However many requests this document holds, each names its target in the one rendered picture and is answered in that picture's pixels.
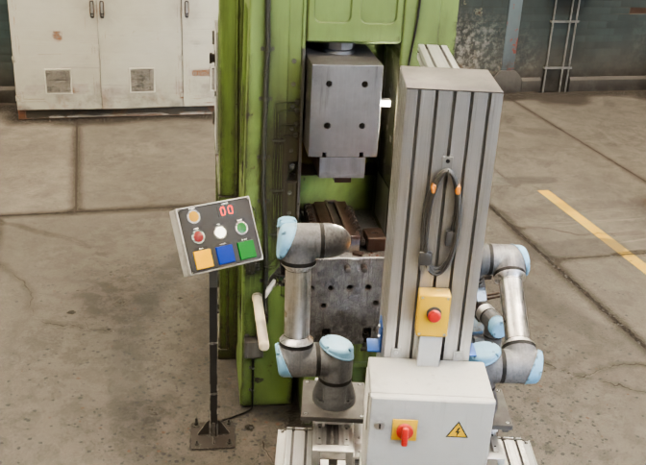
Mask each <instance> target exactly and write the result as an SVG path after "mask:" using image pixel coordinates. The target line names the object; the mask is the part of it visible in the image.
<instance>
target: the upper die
mask: <svg viewBox="0 0 646 465"><path fill-rule="evenodd" d="M311 159H312V162H313V164H314V167H315V170H316V172H317V175H318V178H364V169H365V157H363V156H362V154H361V153H360V156H359V157H326V155H325V153H322V157H311Z"/></svg>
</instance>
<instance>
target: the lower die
mask: <svg viewBox="0 0 646 465"><path fill-rule="evenodd" d="M333 201H335V205H336V207H337V210H338V213H339V215H340V218H341V220H342V223H343V225H344V228H345V230H346V231H347V232H348V233H349V234H350V237H351V244H350V247H349V249H348V250H347V251H346V252H354V251H355V250H356V251H359V250H360V234H359V232H358V231H356V232H355V229H356V228H357V227H355V228H354V229H353V227H354V226H355V222H354V223H353V225H351V223H352V222H353V221H354V220H353V218H352V219H351V221H349V220H350V218H351V217H352V215H350V216H349V217H348V215H349V213H350V211H348V213H346V212H347V210H348V208H347V209H345V208H346V207H347V204H346V202H345V201H336V200H325V202H314V204H311V205H312V208H313V212H314V215H315V219H316V221H317V223H331V224H335V219H334V217H333V215H332V212H331V210H330V207H329V204H328V202H333Z"/></svg>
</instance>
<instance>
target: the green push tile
mask: <svg viewBox="0 0 646 465"><path fill-rule="evenodd" d="M236 245H237V248H238V252H239V257H240V260H244V259H247V258H252V257H256V256H257V254H256V250H255V245H254V241H253V239H252V240H247V241H242V242H238V243H237V244H236Z"/></svg>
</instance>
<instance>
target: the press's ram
mask: <svg viewBox="0 0 646 465"><path fill-rule="evenodd" d="M322 45H323V43H306V61H305V86H304V110H303V135H302V140H303V143H304V146H305V149H306V151H307V154H308V157H322V153H325V155H326V157H359V156H360V153H361V154H362V156H363V157H377V152H378V139H379V126H380V113H381V107H390V99H389V98H382V87H383V75H384V66H383V65H382V64H381V62H380V61H379V60H378V59H377V58H376V56H375V55H374V54H373V53H372V52H371V51H370V49H369V48H368V47H367V46H366V45H365V44H356V46H355V53H354V54H351V55H333V54H327V53H324V52H323V51H322V47H323V46H322Z"/></svg>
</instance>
